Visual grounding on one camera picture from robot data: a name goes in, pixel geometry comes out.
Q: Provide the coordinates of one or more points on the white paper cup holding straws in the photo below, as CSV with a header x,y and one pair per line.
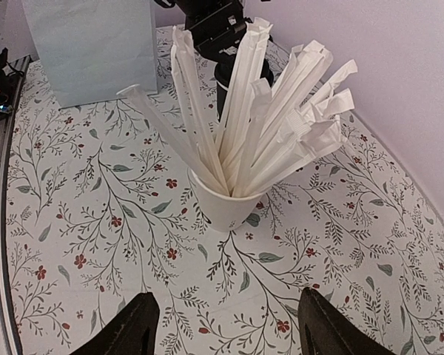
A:
x,y
223,213

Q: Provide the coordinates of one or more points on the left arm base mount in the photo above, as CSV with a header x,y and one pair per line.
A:
x,y
9,81

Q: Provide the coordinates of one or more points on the bundle of white wrapped straws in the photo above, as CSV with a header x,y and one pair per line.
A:
x,y
266,131

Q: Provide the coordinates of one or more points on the light blue paper bag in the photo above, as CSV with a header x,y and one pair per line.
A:
x,y
91,50

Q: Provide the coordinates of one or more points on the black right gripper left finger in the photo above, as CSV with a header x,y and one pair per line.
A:
x,y
131,331

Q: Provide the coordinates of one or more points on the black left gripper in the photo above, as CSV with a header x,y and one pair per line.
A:
x,y
211,27

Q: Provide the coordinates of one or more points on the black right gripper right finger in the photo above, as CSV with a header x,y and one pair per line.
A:
x,y
324,330

